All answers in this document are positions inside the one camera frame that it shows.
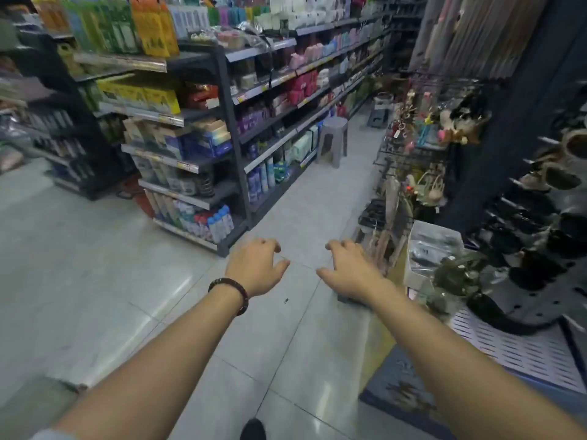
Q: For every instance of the row of pink packages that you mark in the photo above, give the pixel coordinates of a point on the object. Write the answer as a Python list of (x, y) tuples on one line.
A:
[(302, 87)]

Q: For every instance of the blue floor mat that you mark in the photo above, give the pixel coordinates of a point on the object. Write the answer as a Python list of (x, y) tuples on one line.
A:
[(403, 389)]

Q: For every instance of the row of green packets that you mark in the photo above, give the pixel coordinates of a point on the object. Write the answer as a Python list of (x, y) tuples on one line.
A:
[(105, 27)]

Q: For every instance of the row of rolled mats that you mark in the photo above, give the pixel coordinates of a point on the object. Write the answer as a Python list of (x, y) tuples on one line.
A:
[(477, 32)]

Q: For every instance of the person's left hand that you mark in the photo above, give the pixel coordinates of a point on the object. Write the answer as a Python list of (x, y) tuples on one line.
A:
[(254, 268)]

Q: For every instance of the row of green white boxes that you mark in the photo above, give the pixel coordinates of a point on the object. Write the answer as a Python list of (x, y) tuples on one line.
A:
[(300, 146)]

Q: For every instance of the rack of hair accessories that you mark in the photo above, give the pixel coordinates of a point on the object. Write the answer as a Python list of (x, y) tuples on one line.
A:
[(454, 128)]

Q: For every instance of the display of black hair accessories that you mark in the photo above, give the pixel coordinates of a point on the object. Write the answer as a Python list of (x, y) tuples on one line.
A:
[(541, 252)]

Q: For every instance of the row of blue white boxes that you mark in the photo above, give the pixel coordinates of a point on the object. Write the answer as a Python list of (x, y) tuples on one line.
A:
[(206, 142)]

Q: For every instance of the grey plastic stool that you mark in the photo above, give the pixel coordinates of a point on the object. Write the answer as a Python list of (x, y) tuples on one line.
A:
[(332, 137)]

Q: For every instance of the row of orange yellow packets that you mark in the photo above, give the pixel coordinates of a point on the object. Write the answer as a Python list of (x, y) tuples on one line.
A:
[(151, 32)]

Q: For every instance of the white shirt sleeve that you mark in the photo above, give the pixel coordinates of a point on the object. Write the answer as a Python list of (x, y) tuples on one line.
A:
[(50, 435)]

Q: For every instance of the person's left forearm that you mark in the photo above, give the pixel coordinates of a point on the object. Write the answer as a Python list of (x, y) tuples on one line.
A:
[(160, 375)]

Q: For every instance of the person's right hand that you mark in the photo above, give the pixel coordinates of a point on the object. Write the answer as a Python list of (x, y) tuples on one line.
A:
[(355, 274)]

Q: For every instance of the person's right forearm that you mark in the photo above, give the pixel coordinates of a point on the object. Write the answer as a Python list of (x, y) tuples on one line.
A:
[(458, 375)]

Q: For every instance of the row of pale blue bottles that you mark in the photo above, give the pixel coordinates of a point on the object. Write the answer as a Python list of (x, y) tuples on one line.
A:
[(261, 178)]

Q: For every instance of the row of spray bottles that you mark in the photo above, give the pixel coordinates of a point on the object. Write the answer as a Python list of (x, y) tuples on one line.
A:
[(215, 226)]

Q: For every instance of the black shoe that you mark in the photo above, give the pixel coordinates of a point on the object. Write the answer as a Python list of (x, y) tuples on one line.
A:
[(253, 430)]

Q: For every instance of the row of yellow boxes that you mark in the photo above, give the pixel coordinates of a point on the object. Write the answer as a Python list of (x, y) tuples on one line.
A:
[(137, 96)]

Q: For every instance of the clear wrapped green item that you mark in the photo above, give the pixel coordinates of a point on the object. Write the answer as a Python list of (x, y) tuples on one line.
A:
[(458, 274)]

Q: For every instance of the black plastic tray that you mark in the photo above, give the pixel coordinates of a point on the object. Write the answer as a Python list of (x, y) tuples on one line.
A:
[(373, 215)]

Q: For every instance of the white box of clear packets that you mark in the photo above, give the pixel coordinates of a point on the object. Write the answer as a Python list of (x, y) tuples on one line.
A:
[(431, 238)]

